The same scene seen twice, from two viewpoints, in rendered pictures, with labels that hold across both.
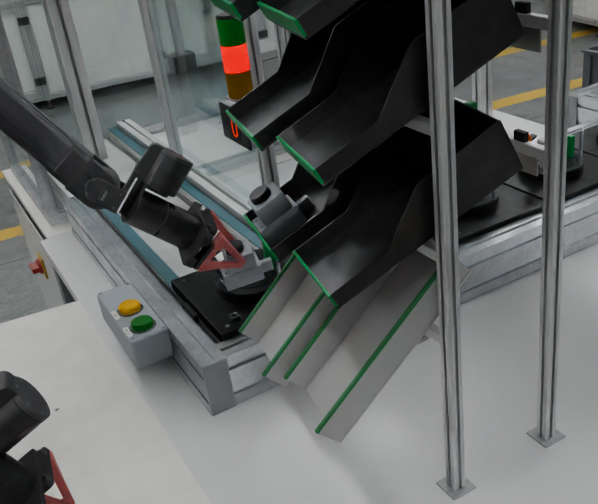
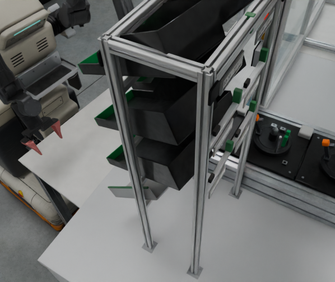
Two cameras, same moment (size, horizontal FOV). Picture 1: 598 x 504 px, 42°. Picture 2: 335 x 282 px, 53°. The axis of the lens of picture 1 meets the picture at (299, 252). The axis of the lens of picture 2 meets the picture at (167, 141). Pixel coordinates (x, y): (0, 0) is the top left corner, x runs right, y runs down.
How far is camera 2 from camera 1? 0.92 m
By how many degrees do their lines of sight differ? 49
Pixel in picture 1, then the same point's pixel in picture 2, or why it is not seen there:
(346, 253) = (140, 149)
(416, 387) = not seen: hidden behind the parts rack
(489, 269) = (298, 203)
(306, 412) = not seen: hidden behind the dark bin
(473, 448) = (173, 244)
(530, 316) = (283, 236)
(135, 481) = (111, 144)
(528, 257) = (327, 218)
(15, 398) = (23, 106)
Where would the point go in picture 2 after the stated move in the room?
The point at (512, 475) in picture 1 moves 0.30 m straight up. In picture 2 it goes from (164, 264) to (158, 223)
